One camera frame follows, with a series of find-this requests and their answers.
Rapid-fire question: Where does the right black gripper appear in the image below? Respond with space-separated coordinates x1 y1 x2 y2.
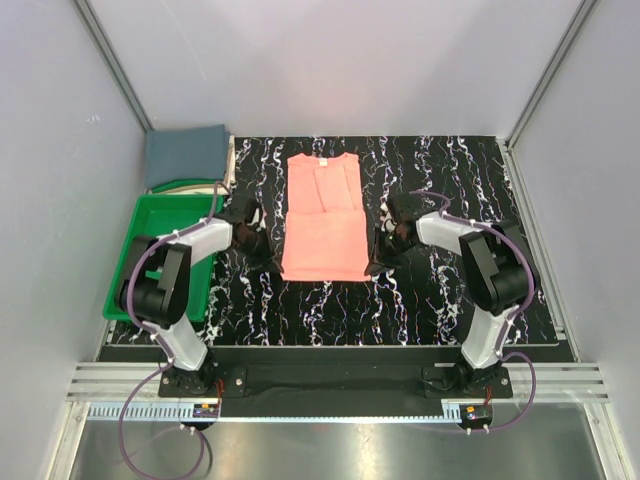
366 227 415 277

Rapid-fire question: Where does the pink t-shirt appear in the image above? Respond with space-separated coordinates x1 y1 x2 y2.
282 153 370 282

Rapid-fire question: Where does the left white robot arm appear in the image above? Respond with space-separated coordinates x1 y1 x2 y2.
114 196 283 396

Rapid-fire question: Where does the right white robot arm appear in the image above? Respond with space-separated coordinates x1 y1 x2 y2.
365 191 540 397

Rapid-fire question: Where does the black marble pattern mat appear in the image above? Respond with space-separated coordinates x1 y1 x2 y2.
99 134 561 347

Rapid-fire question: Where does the green plastic tray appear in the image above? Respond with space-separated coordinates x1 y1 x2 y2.
102 193 226 324

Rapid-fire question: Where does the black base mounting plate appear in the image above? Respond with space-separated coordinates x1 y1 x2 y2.
159 346 513 420

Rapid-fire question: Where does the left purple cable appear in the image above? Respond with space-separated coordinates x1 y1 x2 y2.
117 182 214 475

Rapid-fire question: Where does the purple cable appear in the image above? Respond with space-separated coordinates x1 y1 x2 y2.
117 182 214 475
409 189 539 435

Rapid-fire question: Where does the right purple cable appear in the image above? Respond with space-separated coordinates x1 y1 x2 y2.
409 189 539 435

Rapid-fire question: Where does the aluminium rail frame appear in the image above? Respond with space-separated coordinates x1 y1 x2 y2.
46 347 639 479

